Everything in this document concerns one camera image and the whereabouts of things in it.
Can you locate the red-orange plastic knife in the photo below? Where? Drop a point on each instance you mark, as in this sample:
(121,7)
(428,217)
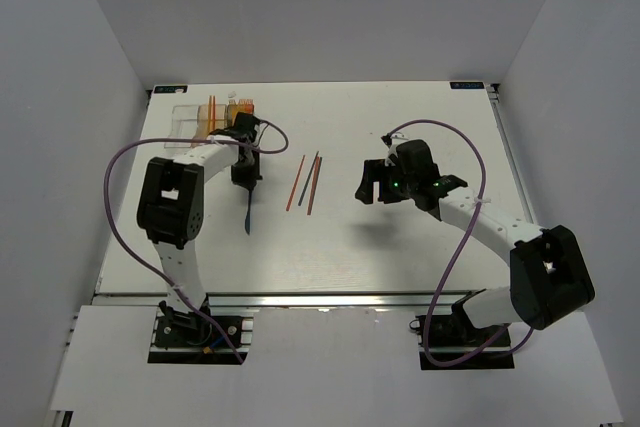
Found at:
(213,112)

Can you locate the red-orange plastic fork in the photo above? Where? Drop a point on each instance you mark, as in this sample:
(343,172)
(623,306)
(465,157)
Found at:
(249,106)

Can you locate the clear plastic container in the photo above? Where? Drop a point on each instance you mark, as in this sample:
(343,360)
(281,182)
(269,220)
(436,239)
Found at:
(184,125)

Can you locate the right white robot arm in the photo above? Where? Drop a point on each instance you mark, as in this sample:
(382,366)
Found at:
(548,276)

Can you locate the smoky grey plastic container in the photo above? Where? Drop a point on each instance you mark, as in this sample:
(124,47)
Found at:
(228,123)

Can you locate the yellow-orange plastic fork bent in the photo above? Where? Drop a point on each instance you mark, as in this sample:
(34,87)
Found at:
(232,110)

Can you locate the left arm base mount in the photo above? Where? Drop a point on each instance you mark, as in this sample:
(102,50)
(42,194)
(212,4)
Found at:
(180,338)

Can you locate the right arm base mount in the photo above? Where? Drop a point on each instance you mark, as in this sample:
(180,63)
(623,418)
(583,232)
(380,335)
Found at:
(448,339)

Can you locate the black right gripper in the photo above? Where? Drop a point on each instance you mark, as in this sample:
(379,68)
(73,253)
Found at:
(377,171)

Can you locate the yellow-orange plastic fork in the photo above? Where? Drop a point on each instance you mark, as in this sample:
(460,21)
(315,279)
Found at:
(241,104)

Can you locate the black logo sticker right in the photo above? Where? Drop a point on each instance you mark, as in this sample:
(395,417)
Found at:
(466,85)

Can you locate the red-orange chopstick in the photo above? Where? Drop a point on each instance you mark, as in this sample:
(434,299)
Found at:
(314,182)
(295,183)

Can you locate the amber plastic container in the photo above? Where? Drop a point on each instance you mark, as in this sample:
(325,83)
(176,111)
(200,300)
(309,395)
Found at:
(201,121)

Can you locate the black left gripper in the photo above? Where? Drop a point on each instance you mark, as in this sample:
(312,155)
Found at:
(247,181)

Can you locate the black logo sticker left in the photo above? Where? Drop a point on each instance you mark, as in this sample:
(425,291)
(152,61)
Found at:
(170,89)

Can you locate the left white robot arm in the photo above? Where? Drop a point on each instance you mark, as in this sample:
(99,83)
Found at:
(171,206)

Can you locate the black logo sticker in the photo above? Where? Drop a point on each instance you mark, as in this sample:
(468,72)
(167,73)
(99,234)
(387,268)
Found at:
(466,85)
(170,89)

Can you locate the yellow-orange plastic knife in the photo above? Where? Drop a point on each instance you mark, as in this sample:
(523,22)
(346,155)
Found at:
(208,118)

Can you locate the blue plastic knife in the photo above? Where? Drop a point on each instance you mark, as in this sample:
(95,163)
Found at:
(247,220)

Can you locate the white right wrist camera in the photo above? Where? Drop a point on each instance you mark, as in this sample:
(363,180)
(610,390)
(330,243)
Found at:
(393,140)

